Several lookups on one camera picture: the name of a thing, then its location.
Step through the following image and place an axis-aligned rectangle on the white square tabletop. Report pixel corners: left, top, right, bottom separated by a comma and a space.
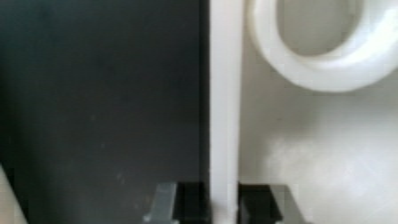
209, 0, 398, 224

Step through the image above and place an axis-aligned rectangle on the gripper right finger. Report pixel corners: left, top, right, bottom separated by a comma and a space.
238, 184, 305, 224

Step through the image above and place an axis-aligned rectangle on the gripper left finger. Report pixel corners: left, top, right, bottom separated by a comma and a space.
142, 182, 211, 224

